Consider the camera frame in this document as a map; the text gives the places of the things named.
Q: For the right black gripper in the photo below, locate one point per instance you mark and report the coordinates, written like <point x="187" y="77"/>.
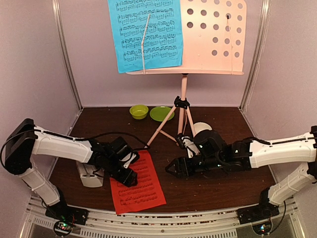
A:
<point x="178" y="162"/>

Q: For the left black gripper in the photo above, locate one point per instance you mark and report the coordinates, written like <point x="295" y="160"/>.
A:
<point x="128" y="179"/>

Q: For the red sheet music paper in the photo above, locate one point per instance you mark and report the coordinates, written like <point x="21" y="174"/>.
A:
<point x="145" y="195"/>

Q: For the white metronome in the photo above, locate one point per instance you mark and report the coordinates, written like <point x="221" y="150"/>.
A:
<point x="90" y="175"/>

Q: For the blue sheet music paper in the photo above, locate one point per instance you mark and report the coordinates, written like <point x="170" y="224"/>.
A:
<point x="147" y="34"/>

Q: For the pink music stand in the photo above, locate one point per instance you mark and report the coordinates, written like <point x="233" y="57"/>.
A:
<point x="213" y="43"/>

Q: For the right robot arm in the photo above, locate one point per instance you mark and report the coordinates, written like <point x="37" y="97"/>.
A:
<point x="208" y="151"/>

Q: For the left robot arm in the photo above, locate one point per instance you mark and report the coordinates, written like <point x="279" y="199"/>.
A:
<point x="28" y="139"/>

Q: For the white and blue bowl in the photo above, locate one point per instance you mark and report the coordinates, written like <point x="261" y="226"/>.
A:
<point x="201" y="126"/>

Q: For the green plate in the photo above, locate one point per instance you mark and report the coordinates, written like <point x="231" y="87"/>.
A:
<point x="159" y="113"/>

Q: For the lime green bowl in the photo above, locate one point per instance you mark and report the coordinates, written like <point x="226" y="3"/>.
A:
<point x="138" y="111"/>

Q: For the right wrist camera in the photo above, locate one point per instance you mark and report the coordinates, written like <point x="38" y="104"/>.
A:
<point x="186" y="143"/>

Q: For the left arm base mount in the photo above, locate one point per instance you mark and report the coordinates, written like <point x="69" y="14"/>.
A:
<point x="67" y="220"/>

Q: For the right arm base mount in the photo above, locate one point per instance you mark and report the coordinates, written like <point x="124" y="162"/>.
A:
<point x="259" y="216"/>

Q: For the front aluminium rail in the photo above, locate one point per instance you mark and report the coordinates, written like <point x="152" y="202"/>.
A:
<point x="219" y="223"/>

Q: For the right aluminium frame post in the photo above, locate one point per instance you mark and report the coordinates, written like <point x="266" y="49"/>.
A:
<point x="259" y="48"/>

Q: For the aluminium frame post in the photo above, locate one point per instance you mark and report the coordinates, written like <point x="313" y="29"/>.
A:
<point x="259" y="48"/>
<point x="65" y="54"/>

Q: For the left aluminium frame post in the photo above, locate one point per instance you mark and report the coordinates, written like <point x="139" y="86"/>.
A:
<point x="65" y="54"/>

